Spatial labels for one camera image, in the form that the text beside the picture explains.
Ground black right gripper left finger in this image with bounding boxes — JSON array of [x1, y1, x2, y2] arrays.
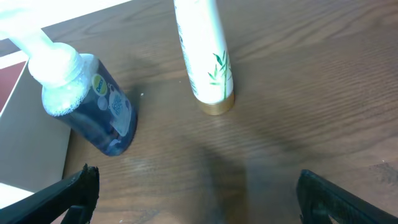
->
[[1, 165, 100, 224]]

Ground white lotion tube gold cap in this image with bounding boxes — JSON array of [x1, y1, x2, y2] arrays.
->
[[174, 0, 234, 115]]

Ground white box brown inside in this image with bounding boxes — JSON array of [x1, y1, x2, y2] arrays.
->
[[1, 52, 70, 207]]

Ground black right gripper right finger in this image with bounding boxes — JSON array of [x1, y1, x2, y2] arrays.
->
[[296, 169, 397, 223]]

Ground clear dark foam pump bottle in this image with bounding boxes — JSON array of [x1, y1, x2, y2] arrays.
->
[[1, 8, 137, 156]]

